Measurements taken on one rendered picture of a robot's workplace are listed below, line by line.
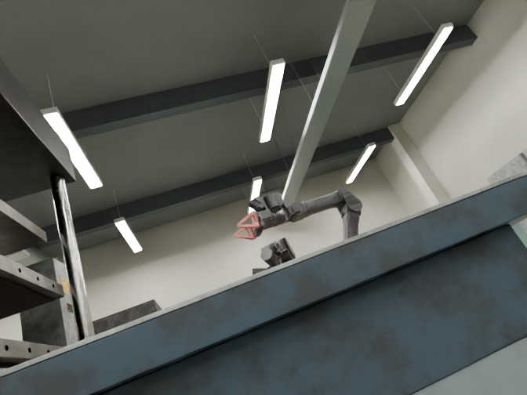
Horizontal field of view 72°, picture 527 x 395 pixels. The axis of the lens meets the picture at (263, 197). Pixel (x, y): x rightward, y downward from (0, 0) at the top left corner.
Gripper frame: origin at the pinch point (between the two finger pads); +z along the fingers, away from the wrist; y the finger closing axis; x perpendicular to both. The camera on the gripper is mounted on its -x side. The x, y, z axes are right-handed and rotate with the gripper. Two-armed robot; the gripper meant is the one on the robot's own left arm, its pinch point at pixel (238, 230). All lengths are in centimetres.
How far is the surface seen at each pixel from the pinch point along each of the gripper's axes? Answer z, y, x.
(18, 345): 73, 10, 16
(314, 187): -405, -636, -276
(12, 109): 63, 17, -61
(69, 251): 63, -27, -23
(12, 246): 81, -24, -30
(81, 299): 62, -27, -2
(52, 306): 75, -40, -7
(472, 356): 13, 99, 52
